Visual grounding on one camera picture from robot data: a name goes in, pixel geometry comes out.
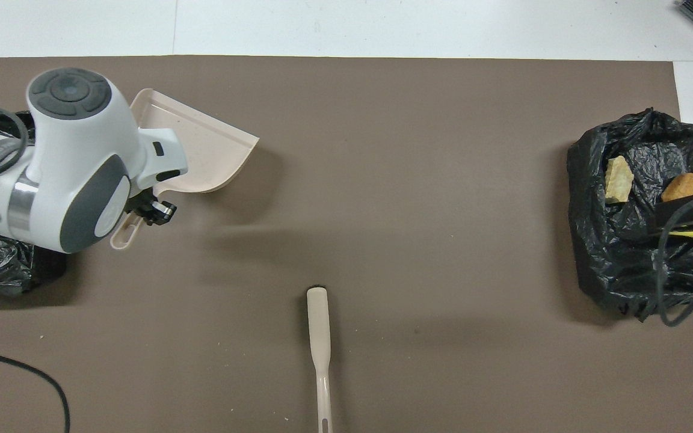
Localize beige plastic dustpan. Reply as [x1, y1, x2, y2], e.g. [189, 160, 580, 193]
[109, 88, 260, 251]

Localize left black trash bag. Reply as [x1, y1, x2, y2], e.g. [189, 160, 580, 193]
[566, 108, 693, 322]

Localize brown bread nugget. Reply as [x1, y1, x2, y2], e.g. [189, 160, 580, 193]
[661, 173, 693, 203]

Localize brown table mat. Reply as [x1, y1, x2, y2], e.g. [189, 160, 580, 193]
[0, 55, 693, 433]

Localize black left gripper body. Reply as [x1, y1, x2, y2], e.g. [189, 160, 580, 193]
[123, 191, 158, 221]

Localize beige hand brush black bristles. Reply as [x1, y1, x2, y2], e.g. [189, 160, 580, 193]
[306, 286, 334, 433]

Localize striped bread piece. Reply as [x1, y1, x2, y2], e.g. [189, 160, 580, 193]
[605, 156, 635, 204]

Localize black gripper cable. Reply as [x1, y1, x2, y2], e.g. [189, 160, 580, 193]
[653, 189, 693, 328]
[0, 104, 72, 433]

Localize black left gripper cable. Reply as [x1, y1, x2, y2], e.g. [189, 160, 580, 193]
[0, 104, 72, 433]

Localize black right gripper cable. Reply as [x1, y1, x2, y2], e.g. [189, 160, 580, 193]
[653, 189, 693, 328]

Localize black bag lined pink bin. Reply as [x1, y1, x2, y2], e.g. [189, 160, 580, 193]
[0, 110, 68, 295]

